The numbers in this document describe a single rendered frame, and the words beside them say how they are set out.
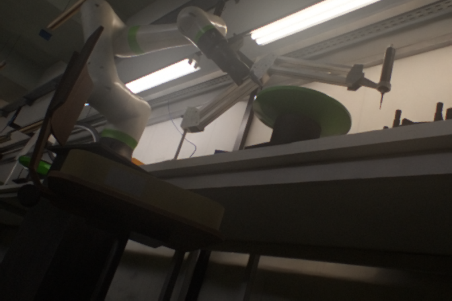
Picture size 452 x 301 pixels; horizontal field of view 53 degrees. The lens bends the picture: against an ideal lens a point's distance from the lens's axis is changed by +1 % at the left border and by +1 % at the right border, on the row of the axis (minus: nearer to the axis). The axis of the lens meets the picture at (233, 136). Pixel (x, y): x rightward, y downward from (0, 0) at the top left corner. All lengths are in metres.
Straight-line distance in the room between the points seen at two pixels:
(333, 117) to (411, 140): 0.34
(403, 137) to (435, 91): 1.35
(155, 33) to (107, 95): 0.40
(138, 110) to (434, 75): 1.52
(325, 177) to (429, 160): 0.27
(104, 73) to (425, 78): 1.63
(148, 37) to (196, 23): 0.32
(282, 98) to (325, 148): 0.22
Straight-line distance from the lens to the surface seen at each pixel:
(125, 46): 1.87
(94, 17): 1.76
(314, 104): 1.31
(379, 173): 1.14
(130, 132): 1.56
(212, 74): 3.59
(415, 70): 2.56
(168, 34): 1.75
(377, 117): 2.49
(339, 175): 1.20
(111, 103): 1.51
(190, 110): 1.89
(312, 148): 1.21
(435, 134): 1.05
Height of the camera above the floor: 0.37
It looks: 24 degrees up
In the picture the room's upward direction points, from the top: 18 degrees clockwise
